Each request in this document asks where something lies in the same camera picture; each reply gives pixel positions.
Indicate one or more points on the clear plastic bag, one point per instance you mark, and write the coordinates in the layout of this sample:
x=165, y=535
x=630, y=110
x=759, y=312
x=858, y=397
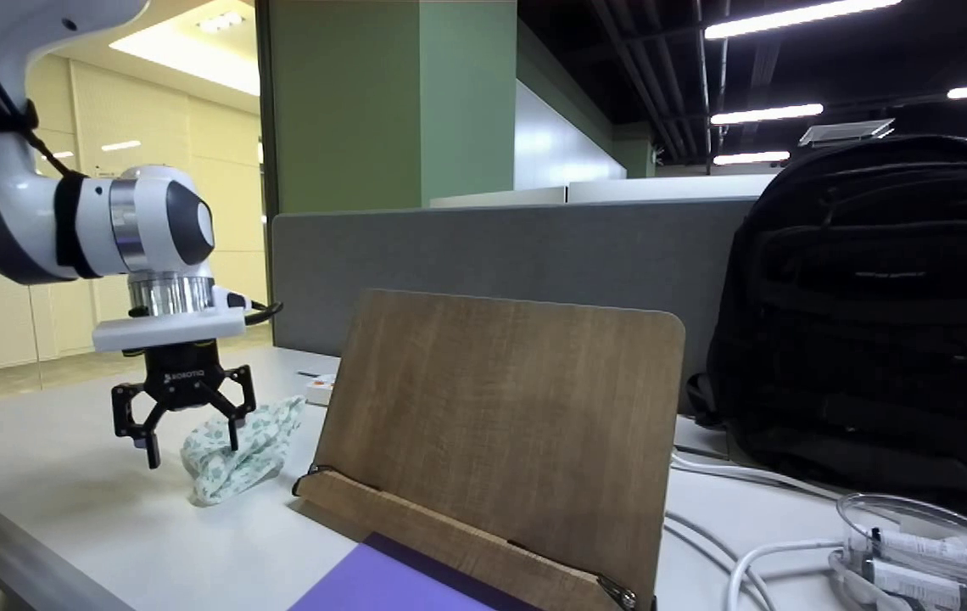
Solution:
x=935, y=554

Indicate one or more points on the small white table object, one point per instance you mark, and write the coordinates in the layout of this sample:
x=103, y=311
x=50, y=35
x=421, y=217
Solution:
x=321, y=387

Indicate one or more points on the gray box behind backpack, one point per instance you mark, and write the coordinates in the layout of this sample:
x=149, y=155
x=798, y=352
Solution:
x=842, y=132

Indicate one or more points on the white marker pen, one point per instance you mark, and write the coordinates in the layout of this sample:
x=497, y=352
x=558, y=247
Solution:
x=925, y=549
x=911, y=582

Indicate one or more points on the black backpack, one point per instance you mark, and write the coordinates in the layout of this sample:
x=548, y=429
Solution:
x=877, y=316

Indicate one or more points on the gray desk partition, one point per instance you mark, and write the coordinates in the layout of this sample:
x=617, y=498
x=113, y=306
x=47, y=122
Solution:
x=502, y=266

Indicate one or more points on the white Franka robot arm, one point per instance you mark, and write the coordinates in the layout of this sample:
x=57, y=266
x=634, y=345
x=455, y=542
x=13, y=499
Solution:
x=19, y=216

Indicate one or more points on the purple paper sheet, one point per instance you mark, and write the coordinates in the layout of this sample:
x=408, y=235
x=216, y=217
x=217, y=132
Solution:
x=391, y=582

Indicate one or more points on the white green patterned cloth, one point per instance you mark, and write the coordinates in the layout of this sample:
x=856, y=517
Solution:
x=245, y=459

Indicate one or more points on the brown wooden tablet stand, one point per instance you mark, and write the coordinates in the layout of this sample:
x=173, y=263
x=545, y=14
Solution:
x=502, y=429

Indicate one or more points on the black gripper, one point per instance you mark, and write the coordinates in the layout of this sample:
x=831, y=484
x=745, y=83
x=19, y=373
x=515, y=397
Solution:
x=182, y=373

